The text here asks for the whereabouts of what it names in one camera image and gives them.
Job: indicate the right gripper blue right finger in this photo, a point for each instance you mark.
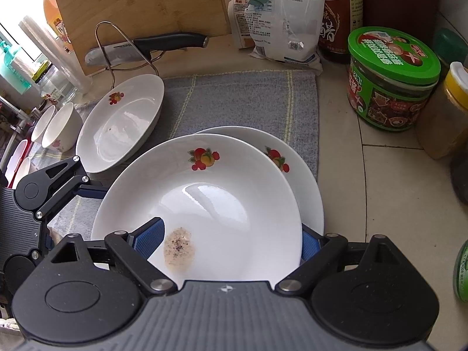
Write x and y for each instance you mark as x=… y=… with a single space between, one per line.
x=312 y=243

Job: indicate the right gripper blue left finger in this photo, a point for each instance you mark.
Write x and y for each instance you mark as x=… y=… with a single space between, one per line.
x=148 y=237

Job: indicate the white plate fruit motif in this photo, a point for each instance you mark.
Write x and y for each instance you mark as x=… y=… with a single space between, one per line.
x=296 y=171

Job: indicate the white plate with food stain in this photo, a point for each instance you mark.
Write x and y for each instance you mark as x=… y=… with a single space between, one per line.
x=228 y=211

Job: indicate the white bowl pink flowers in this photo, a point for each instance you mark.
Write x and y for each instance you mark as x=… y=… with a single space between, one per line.
x=63 y=130

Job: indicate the grey checked dish mat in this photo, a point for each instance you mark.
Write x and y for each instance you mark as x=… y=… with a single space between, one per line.
x=281 y=103

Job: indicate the glass jar green lid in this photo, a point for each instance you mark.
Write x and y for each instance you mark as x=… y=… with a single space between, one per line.
x=53 y=85

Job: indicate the yellow lid jar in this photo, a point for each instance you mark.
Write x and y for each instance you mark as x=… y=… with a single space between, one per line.
x=442 y=126

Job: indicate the clear plastic wrap roll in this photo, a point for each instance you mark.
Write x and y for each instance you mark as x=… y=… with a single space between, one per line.
x=53 y=49

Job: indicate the green lid sauce jar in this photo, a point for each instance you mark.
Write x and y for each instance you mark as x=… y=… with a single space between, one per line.
x=391 y=77

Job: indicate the orange oil bottle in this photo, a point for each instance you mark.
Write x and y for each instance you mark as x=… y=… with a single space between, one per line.
x=55 y=21

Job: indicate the white salt bag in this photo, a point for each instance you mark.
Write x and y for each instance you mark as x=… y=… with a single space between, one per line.
x=286 y=31

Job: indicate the dark soy sauce bottle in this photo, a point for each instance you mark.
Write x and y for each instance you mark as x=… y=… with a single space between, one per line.
x=340 y=18

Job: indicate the bamboo cutting board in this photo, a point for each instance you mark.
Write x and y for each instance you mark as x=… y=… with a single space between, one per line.
x=92 y=22

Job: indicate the red white seasoning bag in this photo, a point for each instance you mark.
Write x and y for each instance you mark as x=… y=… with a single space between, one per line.
x=239 y=26

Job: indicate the santoku knife black handle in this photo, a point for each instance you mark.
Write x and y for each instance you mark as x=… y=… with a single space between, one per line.
x=142 y=48

